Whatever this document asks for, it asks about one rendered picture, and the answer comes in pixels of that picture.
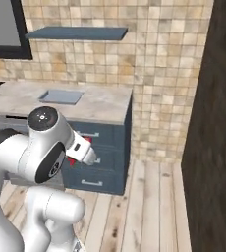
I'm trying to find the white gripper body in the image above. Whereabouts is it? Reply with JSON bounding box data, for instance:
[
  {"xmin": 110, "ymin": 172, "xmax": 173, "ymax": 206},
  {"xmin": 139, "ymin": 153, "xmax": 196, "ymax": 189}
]
[{"xmin": 80, "ymin": 146, "xmax": 98, "ymax": 166}]

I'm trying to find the grey blue tray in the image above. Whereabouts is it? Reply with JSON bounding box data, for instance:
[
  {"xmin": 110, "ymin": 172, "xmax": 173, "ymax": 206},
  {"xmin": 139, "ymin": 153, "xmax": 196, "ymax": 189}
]
[{"xmin": 37, "ymin": 89, "xmax": 85, "ymax": 106}]

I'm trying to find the dark wood fridge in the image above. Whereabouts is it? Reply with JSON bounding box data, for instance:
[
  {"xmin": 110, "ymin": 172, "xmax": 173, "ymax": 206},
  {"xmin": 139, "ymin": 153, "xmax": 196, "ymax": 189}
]
[{"xmin": 180, "ymin": 0, "xmax": 226, "ymax": 252}]

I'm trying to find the blue drawer front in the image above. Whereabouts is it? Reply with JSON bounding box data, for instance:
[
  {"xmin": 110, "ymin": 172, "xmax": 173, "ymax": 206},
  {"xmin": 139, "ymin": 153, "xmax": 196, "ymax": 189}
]
[
  {"xmin": 61, "ymin": 167, "xmax": 126, "ymax": 195},
  {"xmin": 67, "ymin": 120, "xmax": 127, "ymax": 150},
  {"xmin": 63, "ymin": 145, "xmax": 126, "ymax": 173}
]

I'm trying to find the black framed window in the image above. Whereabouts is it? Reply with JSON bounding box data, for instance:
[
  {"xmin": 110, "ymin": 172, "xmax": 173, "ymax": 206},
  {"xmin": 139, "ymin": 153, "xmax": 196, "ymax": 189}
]
[{"xmin": 0, "ymin": 0, "xmax": 33, "ymax": 61}]

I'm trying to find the blue wall shelf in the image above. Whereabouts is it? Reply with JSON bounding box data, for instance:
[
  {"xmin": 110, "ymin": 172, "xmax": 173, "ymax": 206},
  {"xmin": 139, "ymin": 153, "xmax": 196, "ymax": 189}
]
[{"xmin": 25, "ymin": 27, "xmax": 129, "ymax": 42}]

